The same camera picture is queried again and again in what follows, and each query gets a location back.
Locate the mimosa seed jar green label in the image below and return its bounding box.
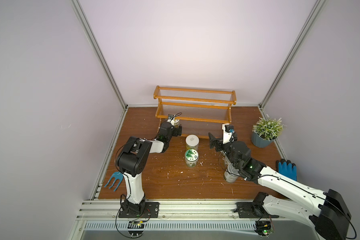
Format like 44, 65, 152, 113
185, 149, 199, 168

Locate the metal can green label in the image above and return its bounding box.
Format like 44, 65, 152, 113
224, 164, 240, 183

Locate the sunflower seed jar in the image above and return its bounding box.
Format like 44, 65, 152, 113
174, 119, 180, 127

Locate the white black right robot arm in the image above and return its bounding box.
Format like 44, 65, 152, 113
209, 132, 354, 240

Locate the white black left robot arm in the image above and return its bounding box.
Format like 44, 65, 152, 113
115, 121, 183, 215

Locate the orange wooden three-tier shelf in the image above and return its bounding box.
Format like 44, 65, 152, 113
153, 86, 237, 139

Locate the blue-grey plant pot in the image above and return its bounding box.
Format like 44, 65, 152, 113
251, 132, 276, 148

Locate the green artificial plant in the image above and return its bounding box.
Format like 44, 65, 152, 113
253, 115, 285, 141

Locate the blue black work glove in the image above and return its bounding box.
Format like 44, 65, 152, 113
276, 159, 297, 181

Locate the right controller board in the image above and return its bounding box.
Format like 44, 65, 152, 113
255, 221, 274, 237

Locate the controller board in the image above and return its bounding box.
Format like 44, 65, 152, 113
255, 221, 274, 237
127, 221, 145, 239

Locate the left controller board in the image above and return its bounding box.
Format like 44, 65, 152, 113
127, 221, 145, 239

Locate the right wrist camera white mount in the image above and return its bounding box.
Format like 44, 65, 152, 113
222, 123, 235, 144

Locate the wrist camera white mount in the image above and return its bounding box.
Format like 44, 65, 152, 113
166, 113, 182, 126
222, 123, 235, 144

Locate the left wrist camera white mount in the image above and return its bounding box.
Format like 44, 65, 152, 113
166, 113, 182, 126

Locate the yellow-handled blue garden fork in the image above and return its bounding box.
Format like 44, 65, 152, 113
104, 172, 124, 192

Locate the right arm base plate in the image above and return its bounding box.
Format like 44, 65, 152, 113
233, 192, 279, 219

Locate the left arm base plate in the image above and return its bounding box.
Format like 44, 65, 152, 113
118, 201, 160, 218

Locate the aluminium front rail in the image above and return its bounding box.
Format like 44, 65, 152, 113
76, 199, 253, 221

